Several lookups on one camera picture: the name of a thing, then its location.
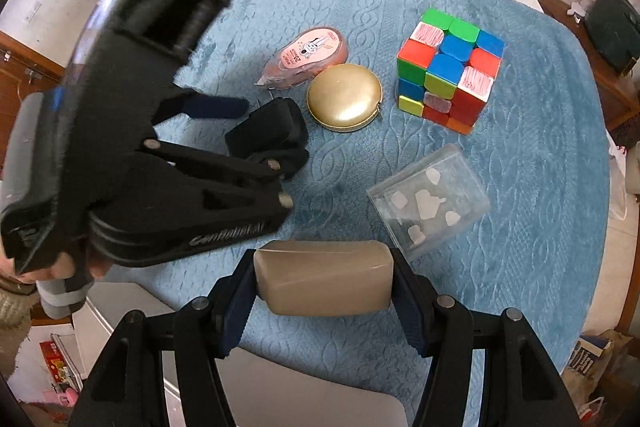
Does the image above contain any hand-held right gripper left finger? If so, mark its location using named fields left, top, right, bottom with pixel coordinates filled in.
left=67, top=249, right=261, bottom=427

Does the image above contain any pink correction tape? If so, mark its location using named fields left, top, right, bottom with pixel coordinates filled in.
left=258, top=26, right=349, bottom=88

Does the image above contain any beige rectangular box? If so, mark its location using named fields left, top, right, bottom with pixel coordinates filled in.
left=253, top=239, right=394, bottom=319

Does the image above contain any small black box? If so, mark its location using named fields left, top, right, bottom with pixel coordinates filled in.
left=225, top=99, right=309, bottom=180

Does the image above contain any white plastic tray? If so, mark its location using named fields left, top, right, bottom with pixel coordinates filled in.
left=72, top=282, right=408, bottom=427

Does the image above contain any colourful puzzle cube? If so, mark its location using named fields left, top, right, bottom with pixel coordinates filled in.
left=397, top=8, right=503, bottom=136

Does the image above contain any cardboard box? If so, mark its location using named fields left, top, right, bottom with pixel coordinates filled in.
left=570, top=331, right=632, bottom=375

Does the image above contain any gold round compact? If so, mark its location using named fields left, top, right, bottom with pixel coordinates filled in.
left=306, top=63, right=383, bottom=134

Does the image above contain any blue textured tablecloth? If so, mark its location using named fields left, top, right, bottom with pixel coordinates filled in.
left=107, top=0, right=613, bottom=403

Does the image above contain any red printed box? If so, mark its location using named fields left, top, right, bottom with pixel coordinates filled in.
left=40, top=339, right=82, bottom=388

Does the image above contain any dark green air fryer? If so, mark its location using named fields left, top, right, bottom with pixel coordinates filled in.
left=585, top=0, right=640, bottom=75

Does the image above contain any person's left hand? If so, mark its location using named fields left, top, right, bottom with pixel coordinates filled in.
left=0, top=252, right=115, bottom=294

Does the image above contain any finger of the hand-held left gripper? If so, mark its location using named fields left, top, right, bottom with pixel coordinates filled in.
left=152, top=92, right=249, bottom=126
left=144, top=139, right=311, bottom=208

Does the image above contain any clear plastic box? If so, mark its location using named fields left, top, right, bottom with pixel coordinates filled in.
left=366, top=144, right=492, bottom=263

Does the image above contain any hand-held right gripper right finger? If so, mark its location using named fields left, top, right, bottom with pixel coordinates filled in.
left=387, top=247, right=583, bottom=427

